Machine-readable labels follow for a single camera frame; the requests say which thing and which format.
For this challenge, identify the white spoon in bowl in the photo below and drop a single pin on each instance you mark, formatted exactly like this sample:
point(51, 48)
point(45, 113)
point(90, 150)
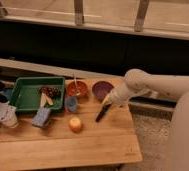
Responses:
point(77, 93)

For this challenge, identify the blue plastic cup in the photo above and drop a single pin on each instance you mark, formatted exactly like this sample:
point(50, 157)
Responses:
point(71, 103)

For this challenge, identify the orange bowl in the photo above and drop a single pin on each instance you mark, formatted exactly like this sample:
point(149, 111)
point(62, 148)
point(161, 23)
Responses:
point(78, 88)

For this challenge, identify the green plastic tray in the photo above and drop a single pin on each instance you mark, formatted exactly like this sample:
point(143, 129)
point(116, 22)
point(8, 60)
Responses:
point(26, 96)

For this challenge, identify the blue sponge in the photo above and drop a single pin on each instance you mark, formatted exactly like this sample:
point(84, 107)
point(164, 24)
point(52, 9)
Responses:
point(41, 117)

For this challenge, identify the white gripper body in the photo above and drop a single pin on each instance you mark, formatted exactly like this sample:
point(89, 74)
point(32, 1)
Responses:
point(112, 98)

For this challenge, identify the pale wedge pieces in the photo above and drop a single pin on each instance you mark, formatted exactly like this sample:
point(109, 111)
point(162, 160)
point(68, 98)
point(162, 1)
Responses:
point(45, 100)

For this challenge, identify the yellow apple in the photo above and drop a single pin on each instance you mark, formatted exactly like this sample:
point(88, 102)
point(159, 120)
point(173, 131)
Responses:
point(75, 124)

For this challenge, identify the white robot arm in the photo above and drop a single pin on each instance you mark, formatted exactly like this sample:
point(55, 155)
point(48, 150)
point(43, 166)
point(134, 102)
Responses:
point(137, 82)

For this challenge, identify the purple bowl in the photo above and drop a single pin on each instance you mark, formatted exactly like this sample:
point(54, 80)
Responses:
point(101, 88)

